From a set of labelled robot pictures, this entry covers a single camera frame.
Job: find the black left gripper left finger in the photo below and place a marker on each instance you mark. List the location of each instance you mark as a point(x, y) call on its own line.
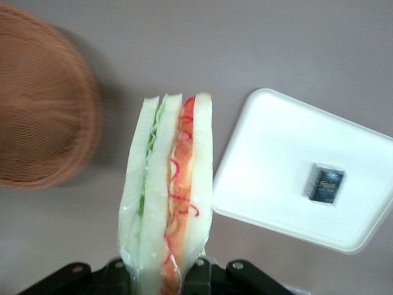
point(92, 282)

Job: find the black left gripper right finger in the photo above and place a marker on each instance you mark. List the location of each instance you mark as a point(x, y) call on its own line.
point(221, 279)

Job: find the triangle sandwich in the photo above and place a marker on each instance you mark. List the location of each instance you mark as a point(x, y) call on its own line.
point(156, 190)

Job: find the beige plastic tray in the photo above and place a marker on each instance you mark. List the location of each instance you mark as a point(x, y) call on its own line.
point(270, 172)

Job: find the round brown wicker basket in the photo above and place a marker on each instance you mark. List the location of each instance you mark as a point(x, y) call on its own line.
point(40, 107)

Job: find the small black snack box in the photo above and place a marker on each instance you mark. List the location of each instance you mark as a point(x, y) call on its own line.
point(325, 183)

